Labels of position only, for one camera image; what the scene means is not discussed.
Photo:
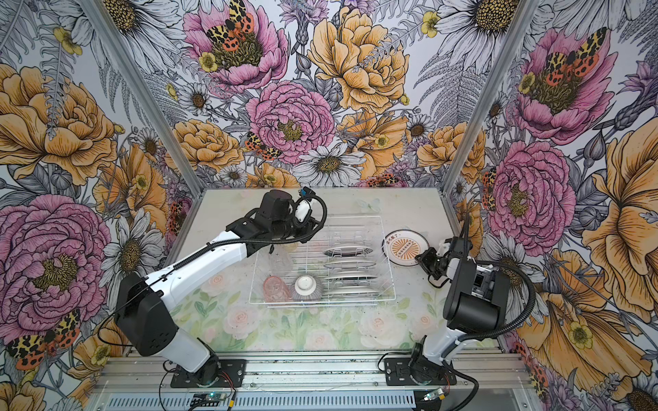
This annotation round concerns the clear glass cup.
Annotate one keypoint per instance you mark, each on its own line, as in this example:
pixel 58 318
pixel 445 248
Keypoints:
pixel 280 263

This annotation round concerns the green circuit board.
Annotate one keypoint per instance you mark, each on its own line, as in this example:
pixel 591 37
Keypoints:
pixel 206 400

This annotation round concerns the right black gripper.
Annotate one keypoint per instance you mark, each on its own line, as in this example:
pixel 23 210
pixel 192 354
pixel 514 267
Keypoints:
pixel 424 261

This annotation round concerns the aluminium corner post right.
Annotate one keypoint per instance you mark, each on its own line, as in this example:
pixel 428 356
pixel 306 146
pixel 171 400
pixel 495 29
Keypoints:
pixel 515 37

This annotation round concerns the green rimmed white plate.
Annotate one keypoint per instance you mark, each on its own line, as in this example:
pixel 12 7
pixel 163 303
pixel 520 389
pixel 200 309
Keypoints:
pixel 347 251

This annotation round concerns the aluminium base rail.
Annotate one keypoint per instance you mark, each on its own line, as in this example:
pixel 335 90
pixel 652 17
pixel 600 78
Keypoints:
pixel 320 381

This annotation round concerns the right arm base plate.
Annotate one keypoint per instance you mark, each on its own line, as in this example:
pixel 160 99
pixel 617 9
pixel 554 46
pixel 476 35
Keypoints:
pixel 399 371

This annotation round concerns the orange patterned plate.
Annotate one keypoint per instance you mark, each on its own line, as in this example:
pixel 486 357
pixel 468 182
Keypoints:
pixel 402 247

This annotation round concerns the white wire dish rack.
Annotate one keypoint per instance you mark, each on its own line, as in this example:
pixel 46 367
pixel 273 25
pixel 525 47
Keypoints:
pixel 308 259

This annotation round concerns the pink glass cup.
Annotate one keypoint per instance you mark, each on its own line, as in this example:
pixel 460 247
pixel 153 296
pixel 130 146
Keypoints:
pixel 275 290

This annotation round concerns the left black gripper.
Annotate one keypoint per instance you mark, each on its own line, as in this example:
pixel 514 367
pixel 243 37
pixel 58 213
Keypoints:
pixel 307 229

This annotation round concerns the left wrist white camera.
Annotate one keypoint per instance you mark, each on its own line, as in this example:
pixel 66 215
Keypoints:
pixel 303 205

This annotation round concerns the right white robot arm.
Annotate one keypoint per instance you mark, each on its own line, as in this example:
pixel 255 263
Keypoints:
pixel 476 303

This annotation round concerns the aluminium corner post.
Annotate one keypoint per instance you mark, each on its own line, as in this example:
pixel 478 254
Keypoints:
pixel 109 36
pixel 515 37

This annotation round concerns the white ribbed bowl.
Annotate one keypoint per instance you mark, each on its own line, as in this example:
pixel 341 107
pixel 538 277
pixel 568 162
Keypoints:
pixel 307 288

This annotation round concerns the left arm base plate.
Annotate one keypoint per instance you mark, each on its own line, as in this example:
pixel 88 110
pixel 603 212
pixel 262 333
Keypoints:
pixel 216 373

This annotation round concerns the aluminium corner post left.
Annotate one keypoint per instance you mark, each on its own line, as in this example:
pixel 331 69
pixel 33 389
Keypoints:
pixel 109 36

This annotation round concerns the white plate black emblem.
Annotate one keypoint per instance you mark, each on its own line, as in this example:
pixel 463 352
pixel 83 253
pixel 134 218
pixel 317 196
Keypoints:
pixel 349 264

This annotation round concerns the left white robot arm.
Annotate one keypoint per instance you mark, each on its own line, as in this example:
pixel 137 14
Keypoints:
pixel 159 313

